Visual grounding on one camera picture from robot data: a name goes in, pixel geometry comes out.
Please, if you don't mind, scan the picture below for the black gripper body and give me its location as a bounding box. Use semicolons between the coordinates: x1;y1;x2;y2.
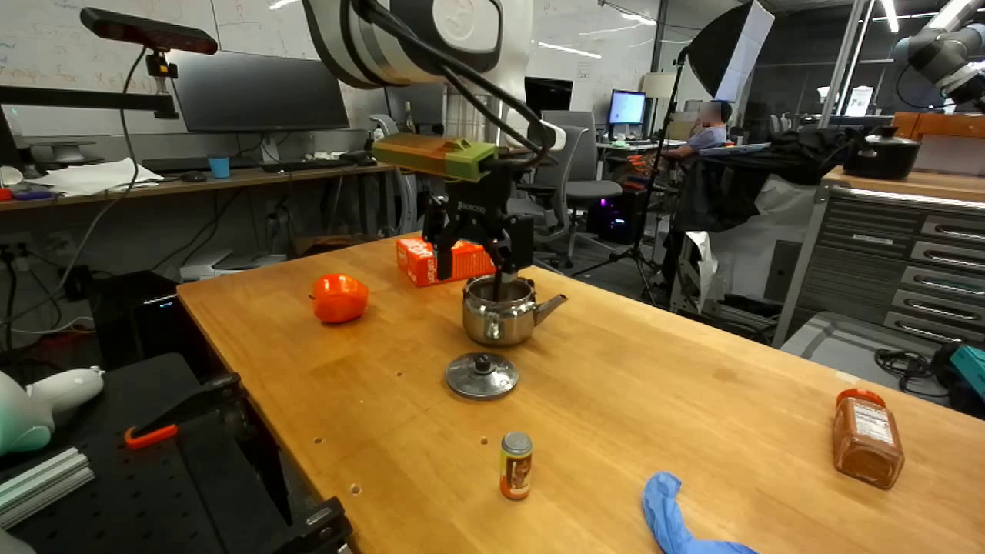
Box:
419;163;534;276

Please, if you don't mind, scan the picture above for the silver teapot lid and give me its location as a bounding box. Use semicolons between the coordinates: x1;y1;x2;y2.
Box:
442;350;524;405

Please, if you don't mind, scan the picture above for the white robot base green light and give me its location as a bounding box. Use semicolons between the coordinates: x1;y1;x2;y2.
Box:
0;362;106;462

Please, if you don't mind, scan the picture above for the silver metal teapot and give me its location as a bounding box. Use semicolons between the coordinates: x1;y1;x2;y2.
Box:
459;271;568;350

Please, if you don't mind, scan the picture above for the orange cracker box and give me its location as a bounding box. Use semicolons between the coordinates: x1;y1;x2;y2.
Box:
393;230;497;289

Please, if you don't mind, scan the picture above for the grey swivel office chair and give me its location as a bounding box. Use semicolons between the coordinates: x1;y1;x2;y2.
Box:
511;121;623;271

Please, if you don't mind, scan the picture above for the orange toy tomato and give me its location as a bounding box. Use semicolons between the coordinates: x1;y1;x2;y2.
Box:
306;271;373;329

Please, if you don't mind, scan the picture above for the dark computer monitor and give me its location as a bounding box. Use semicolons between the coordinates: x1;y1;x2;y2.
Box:
524;74;574;117

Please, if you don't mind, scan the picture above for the black keyboard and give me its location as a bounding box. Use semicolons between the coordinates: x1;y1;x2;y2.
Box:
234;148;381;175

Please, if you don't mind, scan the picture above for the lit blue computer monitor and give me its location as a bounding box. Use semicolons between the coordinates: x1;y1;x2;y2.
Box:
603;85;651;133

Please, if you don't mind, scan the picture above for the small orange label bottle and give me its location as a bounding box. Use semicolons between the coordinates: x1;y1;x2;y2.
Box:
497;427;534;504

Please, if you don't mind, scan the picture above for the seated person blue shirt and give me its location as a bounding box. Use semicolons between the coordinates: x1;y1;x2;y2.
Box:
667;96;738;161

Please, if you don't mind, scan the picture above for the long wooden desk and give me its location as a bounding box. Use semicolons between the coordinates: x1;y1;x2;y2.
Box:
0;161;400;217

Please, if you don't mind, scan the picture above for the large dark monitor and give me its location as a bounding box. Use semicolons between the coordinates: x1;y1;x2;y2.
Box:
167;52;354;138

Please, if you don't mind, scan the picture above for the black softbox light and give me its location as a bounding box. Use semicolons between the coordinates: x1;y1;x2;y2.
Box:
684;0;782;102

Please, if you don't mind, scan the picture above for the blue cloth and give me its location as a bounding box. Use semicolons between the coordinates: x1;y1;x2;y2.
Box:
640;471;761;554

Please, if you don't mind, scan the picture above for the black bar clamp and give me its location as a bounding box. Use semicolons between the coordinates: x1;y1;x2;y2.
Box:
266;497;358;554

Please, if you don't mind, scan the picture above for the black jacket pile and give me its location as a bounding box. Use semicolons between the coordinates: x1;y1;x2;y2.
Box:
673;125;858;237

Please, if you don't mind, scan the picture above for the black computer case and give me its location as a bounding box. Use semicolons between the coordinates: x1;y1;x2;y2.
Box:
84;267;190;371

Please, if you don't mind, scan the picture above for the white paper stack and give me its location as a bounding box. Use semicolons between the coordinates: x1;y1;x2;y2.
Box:
26;154;167;199

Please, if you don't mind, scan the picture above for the black robot mounting board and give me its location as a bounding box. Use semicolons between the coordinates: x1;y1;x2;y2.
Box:
0;350;358;554

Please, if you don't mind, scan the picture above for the grey drawer cabinet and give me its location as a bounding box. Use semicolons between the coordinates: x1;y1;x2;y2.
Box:
772;168;985;350

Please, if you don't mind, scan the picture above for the lit white computer monitor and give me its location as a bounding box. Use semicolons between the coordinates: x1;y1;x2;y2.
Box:
838;83;876;121

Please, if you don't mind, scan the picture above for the black cooking pot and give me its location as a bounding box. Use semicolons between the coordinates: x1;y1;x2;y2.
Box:
839;133;922;184

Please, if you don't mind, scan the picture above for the orange spice jar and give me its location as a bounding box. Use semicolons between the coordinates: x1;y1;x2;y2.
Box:
827;386;909;494

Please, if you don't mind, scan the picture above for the orange wooden platform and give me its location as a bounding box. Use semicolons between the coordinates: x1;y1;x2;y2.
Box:
888;108;985;145

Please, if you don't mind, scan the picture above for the teal plastic device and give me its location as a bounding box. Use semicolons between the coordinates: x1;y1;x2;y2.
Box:
944;343;985;406

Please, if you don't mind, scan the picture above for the orange green wrist camera mount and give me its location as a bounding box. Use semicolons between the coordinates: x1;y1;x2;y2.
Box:
370;133;500;188

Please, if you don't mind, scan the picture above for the orange-handled black clamp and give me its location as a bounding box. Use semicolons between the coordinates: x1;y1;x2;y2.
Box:
121;373;245;457

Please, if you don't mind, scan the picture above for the black stereo camera bar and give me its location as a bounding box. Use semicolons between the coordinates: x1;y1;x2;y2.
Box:
78;5;220;60

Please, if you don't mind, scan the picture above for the black camera support arm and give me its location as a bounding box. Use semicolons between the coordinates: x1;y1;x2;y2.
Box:
0;83;178;122

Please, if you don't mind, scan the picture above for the black straps bundle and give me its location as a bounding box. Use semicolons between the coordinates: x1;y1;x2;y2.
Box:
873;346;964;381

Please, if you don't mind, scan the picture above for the aluminium profile rail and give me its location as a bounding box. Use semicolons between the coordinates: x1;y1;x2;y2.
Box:
0;448;97;534

